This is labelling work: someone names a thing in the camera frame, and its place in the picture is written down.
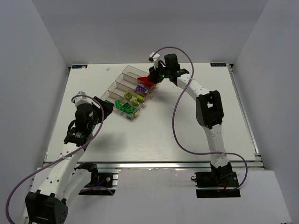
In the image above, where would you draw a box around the red large lego brick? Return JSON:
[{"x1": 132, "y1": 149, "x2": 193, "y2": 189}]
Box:
[{"x1": 137, "y1": 76, "x2": 154, "y2": 86}]

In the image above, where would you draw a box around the green square lego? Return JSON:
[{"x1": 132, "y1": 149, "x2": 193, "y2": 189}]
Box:
[{"x1": 115, "y1": 100, "x2": 122, "y2": 110}]

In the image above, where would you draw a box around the green square lego upside-down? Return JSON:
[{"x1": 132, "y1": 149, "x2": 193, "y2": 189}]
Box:
[{"x1": 122, "y1": 103, "x2": 131, "y2": 111}]

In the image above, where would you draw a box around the green and lime lego stack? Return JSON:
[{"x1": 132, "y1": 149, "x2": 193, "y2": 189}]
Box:
[{"x1": 136, "y1": 95, "x2": 143, "y2": 102}]

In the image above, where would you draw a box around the lime square lego brick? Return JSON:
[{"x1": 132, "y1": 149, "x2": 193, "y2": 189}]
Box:
[{"x1": 124, "y1": 92, "x2": 133, "y2": 99}]

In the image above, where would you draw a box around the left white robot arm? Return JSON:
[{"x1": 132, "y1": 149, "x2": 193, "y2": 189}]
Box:
[{"x1": 25, "y1": 93, "x2": 114, "y2": 224}]

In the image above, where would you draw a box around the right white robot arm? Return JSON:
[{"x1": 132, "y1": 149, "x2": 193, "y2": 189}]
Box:
[{"x1": 148, "y1": 53, "x2": 233, "y2": 187}]

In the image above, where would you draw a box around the clear container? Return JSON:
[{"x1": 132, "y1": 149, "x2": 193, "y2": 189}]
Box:
[
  {"x1": 122, "y1": 65, "x2": 157, "y2": 92},
  {"x1": 108, "y1": 82, "x2": 147, "y2": 110},
  {"x1": 100, "y1": 90, "x2": 140, "y2": 120},
  {"x1": 115, "y1": 74, "x2": 154, "y2": 102}
]

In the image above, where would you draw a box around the blue label right corner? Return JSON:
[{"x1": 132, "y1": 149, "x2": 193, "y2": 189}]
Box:
[{"x1": 210, "y1": 63, "x2": 227, "y2": 67}]

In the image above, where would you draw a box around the blue label corner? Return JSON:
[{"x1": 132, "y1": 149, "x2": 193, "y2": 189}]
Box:
[
  {"x1": 210, "y1": 63, "x2": 227, "y2": 67},
  {"x1": 71, "y1": 64, "x2": 88, "y2": 69}
]

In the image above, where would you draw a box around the blue label left corner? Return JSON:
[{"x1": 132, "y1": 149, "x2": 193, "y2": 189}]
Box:
[{"x1": 71, "y1": 64, "x2": 88, "y2": 69}]

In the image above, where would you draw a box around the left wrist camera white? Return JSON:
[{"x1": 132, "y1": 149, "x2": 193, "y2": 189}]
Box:
[{"x1": 71, "y1": 91, "x2": 91, "y2": 107}]

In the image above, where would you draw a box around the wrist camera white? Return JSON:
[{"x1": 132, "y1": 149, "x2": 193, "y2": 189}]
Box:
[
  {"x1": 71, "y1": 91, "x2": 91, "y2": 107},
  {"x1": 149, "y1": 52, "x2": 160, "y2": 69}
]

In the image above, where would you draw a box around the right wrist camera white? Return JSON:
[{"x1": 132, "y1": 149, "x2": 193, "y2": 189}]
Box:
[{"x1": 149, "y1": 52, "x2": 160, "y2": 69}]

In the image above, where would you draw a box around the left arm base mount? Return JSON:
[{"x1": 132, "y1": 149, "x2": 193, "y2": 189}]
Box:
[{"x1": 74, "y1": 162, "x2": 116, "y2": 196}]

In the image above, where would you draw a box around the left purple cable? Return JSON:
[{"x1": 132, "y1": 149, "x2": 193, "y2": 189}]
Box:
[{"x1": 5, "y1": 94, "x2": 115, "y2": 224}]

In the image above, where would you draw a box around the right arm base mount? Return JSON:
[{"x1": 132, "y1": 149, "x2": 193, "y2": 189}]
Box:
[{"x1": 191, "y1": 172, "x2": 241, "y2": 198}]

